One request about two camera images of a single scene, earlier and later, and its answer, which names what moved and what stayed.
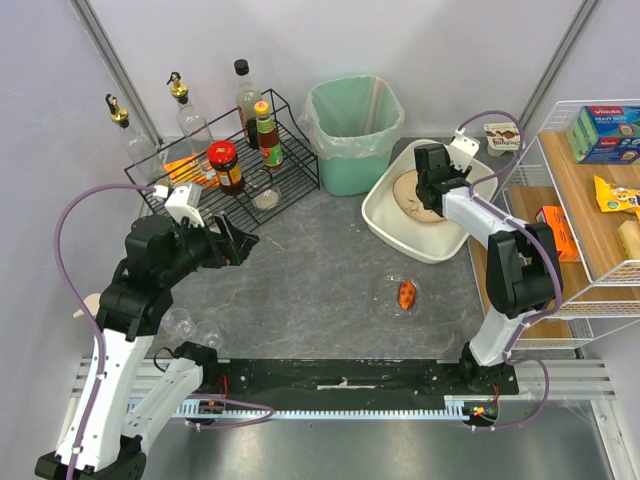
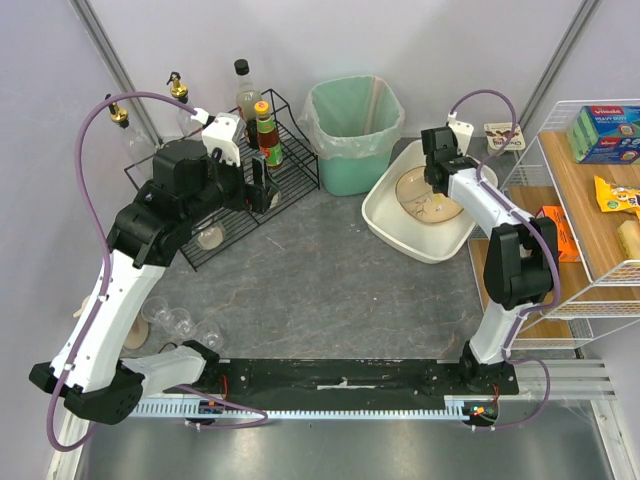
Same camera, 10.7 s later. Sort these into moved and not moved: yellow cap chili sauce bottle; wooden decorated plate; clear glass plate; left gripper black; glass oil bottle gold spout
Moved: clear glass plate; left gripper black
Not moved: glass oil bottle gold spout; yellow cap chili sauce bottle; wooden decorated plate
